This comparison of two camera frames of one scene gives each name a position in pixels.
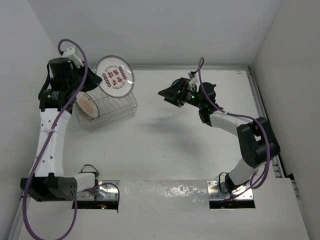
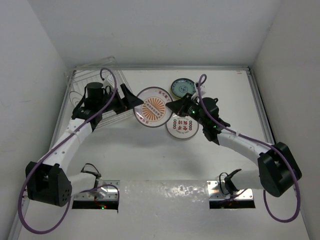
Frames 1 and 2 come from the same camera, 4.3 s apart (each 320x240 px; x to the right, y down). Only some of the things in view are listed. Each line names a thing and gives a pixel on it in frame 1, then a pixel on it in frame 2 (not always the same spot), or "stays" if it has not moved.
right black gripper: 172,96 -> 180,106
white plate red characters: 117,76 -> 181,127
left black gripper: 93,80 -> 129,101
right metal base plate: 217,191 stays
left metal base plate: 107,191 stays
